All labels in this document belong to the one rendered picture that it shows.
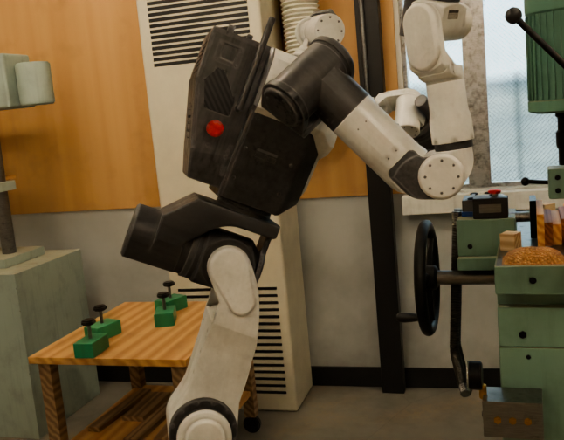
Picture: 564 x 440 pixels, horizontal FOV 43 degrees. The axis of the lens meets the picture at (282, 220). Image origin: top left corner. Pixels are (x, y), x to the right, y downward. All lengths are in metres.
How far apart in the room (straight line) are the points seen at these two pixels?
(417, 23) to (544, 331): 0.73
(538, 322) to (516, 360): 0.10
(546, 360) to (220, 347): 0.69
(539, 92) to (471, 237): 0.37
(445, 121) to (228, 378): 0.68
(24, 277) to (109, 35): 1.15
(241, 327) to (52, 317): 1.90
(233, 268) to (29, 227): 2.44
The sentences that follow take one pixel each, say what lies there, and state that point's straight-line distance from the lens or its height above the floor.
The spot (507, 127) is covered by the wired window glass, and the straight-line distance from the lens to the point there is 3.12.
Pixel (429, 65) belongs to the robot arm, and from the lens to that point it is 1.24.
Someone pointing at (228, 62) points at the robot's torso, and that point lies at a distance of 1.40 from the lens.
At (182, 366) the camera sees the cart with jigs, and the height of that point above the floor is 0.51.
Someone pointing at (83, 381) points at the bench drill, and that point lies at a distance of 3.51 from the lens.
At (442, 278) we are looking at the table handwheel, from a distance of 1.83.
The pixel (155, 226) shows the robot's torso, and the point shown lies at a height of 1.05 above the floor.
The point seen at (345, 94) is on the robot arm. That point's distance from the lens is 1.25.
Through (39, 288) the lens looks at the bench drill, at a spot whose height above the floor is 0.61.
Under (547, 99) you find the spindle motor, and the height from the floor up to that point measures 1.23.
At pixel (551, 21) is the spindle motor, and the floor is 1.39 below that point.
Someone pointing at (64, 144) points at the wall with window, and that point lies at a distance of 3.60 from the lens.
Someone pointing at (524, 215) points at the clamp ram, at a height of 0.96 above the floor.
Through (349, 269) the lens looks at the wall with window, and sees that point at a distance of 3.19.
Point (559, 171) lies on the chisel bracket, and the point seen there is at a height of 1.06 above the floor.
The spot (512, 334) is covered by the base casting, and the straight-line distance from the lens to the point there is 1.64.
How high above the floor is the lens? 1.26
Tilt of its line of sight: 9 degrees down
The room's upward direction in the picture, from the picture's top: 5 degrees counter-clockwise
